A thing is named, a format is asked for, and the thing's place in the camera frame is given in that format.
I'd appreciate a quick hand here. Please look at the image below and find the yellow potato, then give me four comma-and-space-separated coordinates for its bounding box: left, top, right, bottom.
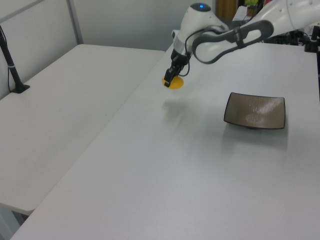
161, 75, 185, 90

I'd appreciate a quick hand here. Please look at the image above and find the white paper stack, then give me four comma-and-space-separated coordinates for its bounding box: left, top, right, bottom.
232, 6, 252, 22

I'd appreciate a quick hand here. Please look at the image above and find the grey metal partition post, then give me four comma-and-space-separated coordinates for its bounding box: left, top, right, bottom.
66, 0, 85, 45

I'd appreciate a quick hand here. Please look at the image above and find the green potted plant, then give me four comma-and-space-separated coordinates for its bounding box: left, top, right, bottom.
244, 0, 260, 16

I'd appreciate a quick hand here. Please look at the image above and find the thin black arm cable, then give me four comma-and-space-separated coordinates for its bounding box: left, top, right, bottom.
180, 24, 226, 77

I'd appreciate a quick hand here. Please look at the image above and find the brown square ceramic plate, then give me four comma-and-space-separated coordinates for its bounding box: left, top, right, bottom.
223, 91, 287, 130

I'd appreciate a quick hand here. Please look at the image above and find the black camera stand pole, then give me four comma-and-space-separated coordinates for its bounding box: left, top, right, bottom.
0, 24, 31, 94

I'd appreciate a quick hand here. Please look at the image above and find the black equipment rack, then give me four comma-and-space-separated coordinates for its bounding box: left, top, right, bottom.
262, 29, 305, 46

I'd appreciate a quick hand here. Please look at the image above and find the black mount clamp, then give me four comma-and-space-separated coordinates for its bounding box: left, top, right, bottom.
303, 24, 320, 53

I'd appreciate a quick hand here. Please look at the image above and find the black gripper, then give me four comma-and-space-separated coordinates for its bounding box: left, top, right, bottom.
163, 48, 192, 88

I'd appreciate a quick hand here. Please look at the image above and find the brown wooden cabinet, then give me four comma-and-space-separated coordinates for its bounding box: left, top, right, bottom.
215, 0, 238, 20

